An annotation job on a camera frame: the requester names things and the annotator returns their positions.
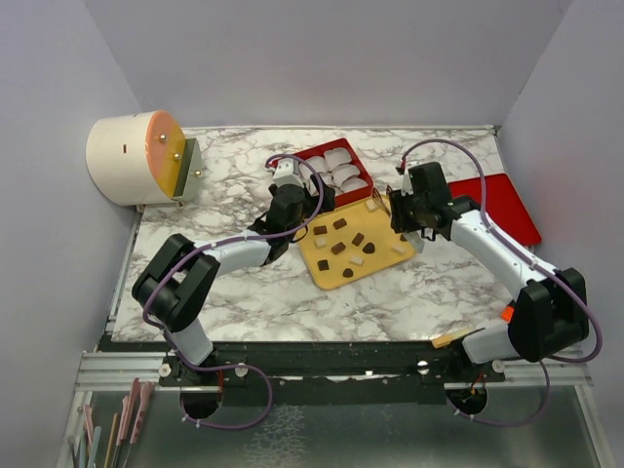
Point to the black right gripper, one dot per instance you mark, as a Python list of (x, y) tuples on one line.
[(399, 220)]

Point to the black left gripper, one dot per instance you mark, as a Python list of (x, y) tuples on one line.
[(312, 201)]

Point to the clear and metal tongs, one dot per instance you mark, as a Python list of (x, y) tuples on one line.
[(398, 207)]

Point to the red chocolate box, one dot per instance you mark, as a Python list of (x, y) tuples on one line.
[(340, 169)]

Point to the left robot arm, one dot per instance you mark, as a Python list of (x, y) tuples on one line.
[(174, 286)]

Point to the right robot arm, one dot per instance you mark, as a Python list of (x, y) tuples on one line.
[(548, 302)]

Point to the yellow plastic tray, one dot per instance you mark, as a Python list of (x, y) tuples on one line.
[(351, 243)]

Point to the red box lid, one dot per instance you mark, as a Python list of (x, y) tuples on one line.
[(504, 206)]

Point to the grey green drawer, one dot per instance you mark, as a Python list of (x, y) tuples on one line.
[(190, 172)]

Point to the orange highlighter pen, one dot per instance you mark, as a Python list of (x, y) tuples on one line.
[(507, 314)]

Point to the white cylindrical container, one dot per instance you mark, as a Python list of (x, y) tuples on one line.
[(135, 159)]

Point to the pink tool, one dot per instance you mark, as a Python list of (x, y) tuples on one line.
[(134, 409)]

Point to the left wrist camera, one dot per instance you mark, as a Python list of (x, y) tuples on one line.
[(287, 173)]

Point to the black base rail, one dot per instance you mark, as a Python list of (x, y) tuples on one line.
[(248, 374)]

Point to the aluminium frame rail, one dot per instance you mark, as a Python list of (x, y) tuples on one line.
[(100, 371)]

